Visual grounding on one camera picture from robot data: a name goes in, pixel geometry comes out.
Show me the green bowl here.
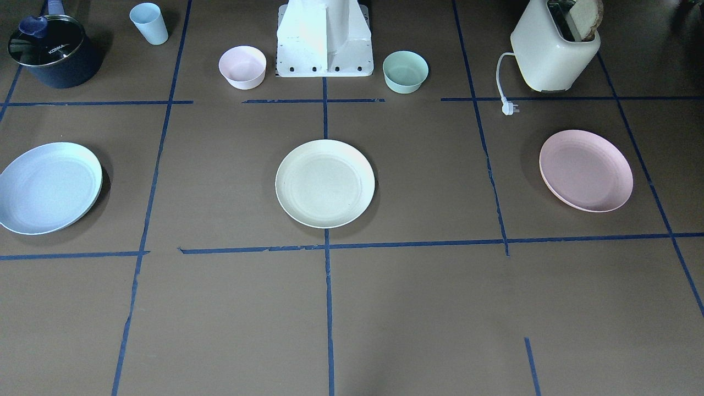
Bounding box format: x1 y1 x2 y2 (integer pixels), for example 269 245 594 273
382 51 430 94

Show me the cream plate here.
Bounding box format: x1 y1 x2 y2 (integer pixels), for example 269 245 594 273
275 139 376 229

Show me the light blue plate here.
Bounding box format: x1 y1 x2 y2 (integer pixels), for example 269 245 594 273
1 142 103 235

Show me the pink bowl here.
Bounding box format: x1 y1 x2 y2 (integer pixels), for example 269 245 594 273
218 46 267 90

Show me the white toaster cable with plug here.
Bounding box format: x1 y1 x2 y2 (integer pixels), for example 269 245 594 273
496 52 520 117

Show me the bread slice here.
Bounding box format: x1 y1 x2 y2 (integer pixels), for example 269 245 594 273
568 0 604 42

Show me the cream toaster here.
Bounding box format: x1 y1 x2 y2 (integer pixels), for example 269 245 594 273
510 1 601 92

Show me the light blue cup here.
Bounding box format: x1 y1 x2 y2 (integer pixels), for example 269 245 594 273
130 2 168 45

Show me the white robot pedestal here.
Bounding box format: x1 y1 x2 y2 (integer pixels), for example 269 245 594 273
275 1 374 78

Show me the dark blue saucepan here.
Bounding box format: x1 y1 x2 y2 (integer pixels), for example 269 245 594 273
7 1 102 89

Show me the pink plate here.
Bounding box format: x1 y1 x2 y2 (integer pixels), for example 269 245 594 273
538 129 634 213

